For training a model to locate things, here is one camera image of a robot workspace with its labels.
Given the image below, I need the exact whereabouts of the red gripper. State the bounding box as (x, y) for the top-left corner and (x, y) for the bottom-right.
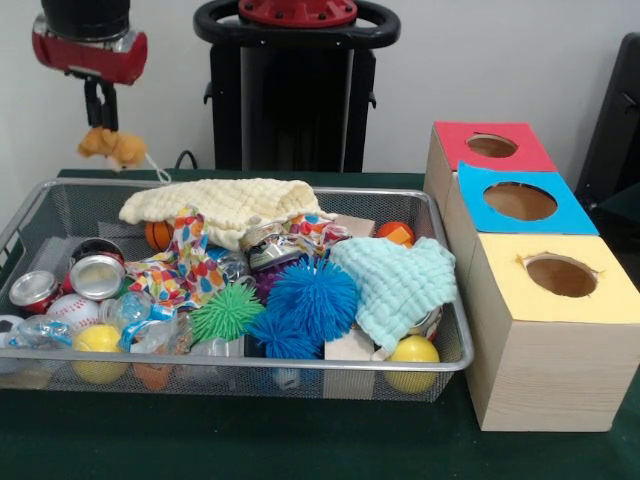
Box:
(31, 13), (150, 133)

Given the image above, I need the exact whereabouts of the brown plush toy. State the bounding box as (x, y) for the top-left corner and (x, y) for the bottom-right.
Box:
(76, 126), (174, 184)

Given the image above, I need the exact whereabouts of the cream waffle cloth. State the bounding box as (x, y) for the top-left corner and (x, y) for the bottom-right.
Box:
(118, 178), (337, 252)

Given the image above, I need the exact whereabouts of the colourful dotted cloth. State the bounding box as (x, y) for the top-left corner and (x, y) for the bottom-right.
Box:
(123, 204), (229, 312)

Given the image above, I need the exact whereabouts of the silver mesh bin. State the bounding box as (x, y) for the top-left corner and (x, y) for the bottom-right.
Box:
(0, 178), (475, 404)

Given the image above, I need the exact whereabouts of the wooden box with three holes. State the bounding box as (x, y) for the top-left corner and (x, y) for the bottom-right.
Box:
(422, 120), (640, 432)

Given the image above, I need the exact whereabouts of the small orange basketball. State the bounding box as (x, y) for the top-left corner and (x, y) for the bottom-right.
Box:
(144, 221), (175, 252)

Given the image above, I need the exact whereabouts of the silver drink can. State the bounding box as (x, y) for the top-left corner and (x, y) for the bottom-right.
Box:
(69, 253), (127, 302)

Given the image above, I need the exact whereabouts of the red cola can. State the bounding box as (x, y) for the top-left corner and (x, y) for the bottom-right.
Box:
(8, 270), (62, 315)

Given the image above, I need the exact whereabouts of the white baseball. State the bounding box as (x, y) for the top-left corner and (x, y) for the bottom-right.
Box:
(46, 293), (100, 331)

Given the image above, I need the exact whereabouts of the yellow plastic ball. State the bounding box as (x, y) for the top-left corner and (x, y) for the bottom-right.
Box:
(72, 323), (127, 385)
(384, 334), (441, 394)

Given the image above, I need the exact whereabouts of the green spiky ball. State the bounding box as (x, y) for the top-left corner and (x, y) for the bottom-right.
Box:
(189, 285), (265, 344)

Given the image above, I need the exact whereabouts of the large blue spiky ball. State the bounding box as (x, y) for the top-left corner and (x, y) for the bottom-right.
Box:
(266, 257), (359, 346)

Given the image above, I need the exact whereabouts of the small blue spiky ball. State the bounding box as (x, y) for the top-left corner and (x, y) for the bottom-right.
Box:
(244, 310), (321, 360)

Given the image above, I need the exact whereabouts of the mint waffle cloth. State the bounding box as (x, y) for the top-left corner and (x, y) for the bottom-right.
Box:
(328, 237), (458, 351)

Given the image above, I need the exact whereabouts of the dark green table cloth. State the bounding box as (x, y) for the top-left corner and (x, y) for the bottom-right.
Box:
(0, 168), (640, 480)
(594, 180), (640, 226)

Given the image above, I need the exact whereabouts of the black upright panel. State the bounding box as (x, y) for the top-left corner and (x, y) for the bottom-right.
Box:
(574, 32), (640, 204)

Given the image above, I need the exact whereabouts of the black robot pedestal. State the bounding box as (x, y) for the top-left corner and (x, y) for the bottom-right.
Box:
(193, 0), (401, 174)

